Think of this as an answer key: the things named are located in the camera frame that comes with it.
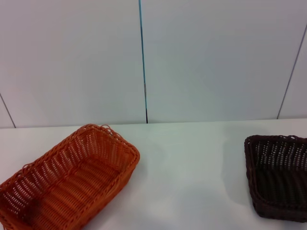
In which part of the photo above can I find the orange woven plastic basket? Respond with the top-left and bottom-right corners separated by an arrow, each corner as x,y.
0,123 -> 141,230

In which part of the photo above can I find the dark brown woven basket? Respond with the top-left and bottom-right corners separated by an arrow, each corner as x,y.
244,134 -> 307,219

